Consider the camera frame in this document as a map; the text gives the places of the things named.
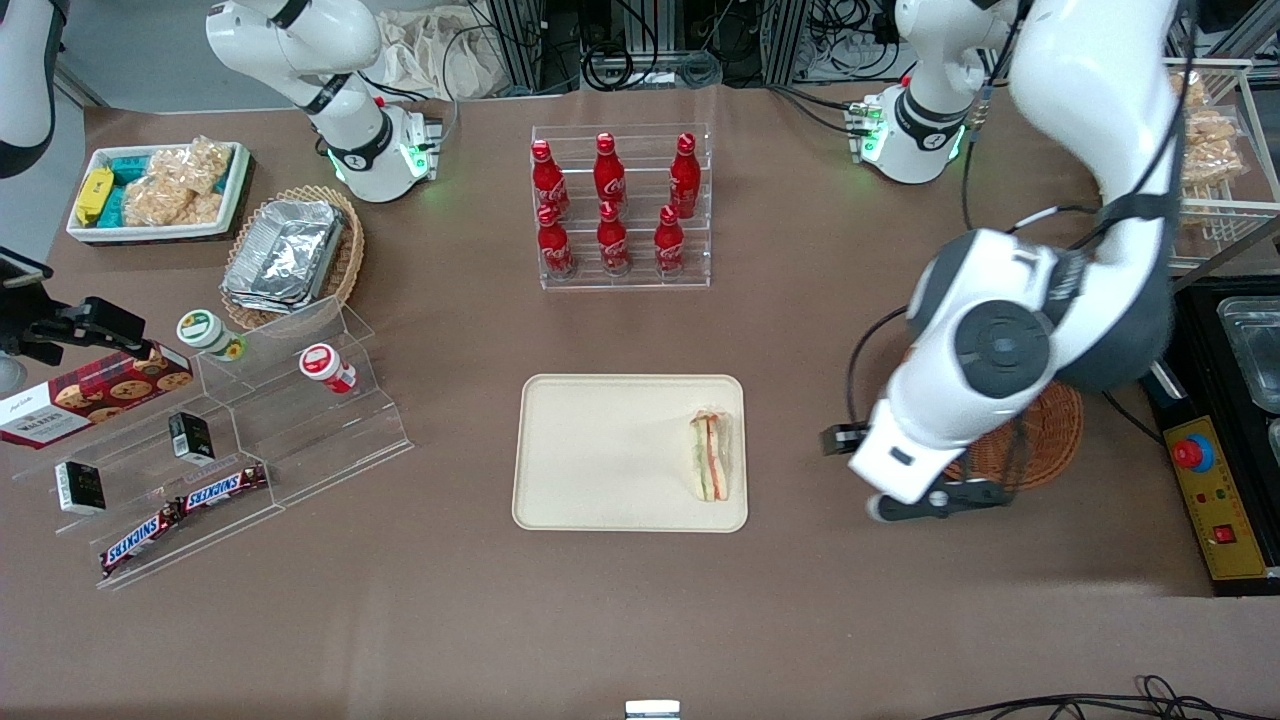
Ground clear acrylic step shelf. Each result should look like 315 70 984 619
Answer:
10 395 286 591
195 295 414 513

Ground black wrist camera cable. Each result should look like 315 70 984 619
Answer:
845 305 911 431

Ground black base cables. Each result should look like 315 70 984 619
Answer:
768 83 871 136

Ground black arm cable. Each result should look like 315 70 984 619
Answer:
960 0 1106 236

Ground red cola bottle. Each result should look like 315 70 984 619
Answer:
531 139 571 219
654 205 687 276
669 133 701 219
597 201 631 276
537 205 576 279
594 132 627 206

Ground round brown wicker basket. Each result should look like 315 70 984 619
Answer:
940 380 1085 492

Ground beige plastic tray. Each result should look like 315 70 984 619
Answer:
512 374 749 533

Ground black floor cable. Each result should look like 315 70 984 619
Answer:
920 675 1280 720

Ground steel machine tray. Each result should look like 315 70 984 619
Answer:
1217 297 1280 413

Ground black machine with yellow panel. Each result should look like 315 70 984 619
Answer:
1140 275 1280 598

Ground wire basket with snacks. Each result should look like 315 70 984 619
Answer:
1165 58 1280 273

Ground white rectangular bin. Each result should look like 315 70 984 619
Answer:
66 142 251 244

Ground green lid cup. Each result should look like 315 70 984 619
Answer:
177 310 247 363

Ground clear acrylic bottle rack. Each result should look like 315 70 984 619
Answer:
530 123 713 291

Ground yellow snack packet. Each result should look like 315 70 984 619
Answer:
75 167 115 226

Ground oval light wicker basket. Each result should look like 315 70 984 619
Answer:
220 185 366 331

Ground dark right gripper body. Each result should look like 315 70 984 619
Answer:
0 248 61 366

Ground white cloth bag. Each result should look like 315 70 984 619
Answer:
375 8 501 101

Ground brown Snickers bar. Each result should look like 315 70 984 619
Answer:
180 463 269 513
100 503 184 579

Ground small black box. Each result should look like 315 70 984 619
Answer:
168 412 216 466
55 461 107 516

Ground red cookie box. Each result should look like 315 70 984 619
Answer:
0 343 195 451

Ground triangle sandwich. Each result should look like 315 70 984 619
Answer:
688 407 734 503

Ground aluminium profile frame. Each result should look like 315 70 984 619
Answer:
762 0 813 86
488 0 583 96

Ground stacked foil containers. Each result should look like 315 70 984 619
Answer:
222 198 347 314

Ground red lid cup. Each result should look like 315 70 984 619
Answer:
299 343 358 394

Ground coiled black cables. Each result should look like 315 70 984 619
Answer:
583 45 723 91

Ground rice cracker bag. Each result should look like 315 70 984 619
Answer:
122 165 223 228
175 137 234 197

